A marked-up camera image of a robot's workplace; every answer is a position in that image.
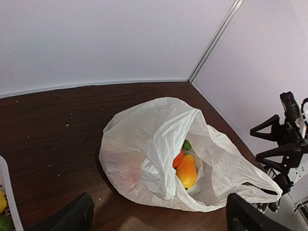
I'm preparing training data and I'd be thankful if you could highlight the yellow orange mango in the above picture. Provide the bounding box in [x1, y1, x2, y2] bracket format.
[176, 154, 197, 189]

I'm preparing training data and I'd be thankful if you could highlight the yellow fruit upper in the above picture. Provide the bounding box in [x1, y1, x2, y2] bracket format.
[0, 191, 7, 213]

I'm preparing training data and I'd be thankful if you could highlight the green fruit in bag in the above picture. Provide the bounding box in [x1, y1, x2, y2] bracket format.
[181, 140, 192, 151]

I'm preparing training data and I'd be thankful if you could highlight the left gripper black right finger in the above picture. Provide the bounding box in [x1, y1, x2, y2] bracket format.
[226, 193, 289, 231]

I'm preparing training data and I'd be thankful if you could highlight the green pepper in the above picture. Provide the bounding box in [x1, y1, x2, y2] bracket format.
[0, 215, 14, 231]

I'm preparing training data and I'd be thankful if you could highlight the white perforated plastic basket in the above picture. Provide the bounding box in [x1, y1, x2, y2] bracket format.
[0, 156, 24, 231]

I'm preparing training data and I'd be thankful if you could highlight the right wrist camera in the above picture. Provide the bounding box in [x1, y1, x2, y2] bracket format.
[280, 91, 308, 138]

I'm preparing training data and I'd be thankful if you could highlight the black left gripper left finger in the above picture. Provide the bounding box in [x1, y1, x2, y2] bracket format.
[29, 192, 94, 231]

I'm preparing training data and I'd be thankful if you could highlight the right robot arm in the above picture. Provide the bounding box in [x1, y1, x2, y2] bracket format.
[250, 115, 308, 195]

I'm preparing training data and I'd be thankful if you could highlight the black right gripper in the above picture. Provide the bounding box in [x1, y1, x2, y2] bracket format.
[249, 114, 308, 179]

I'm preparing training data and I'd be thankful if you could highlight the white plastic bag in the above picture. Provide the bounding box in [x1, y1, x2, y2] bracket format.
[99, 97, 282, 212]

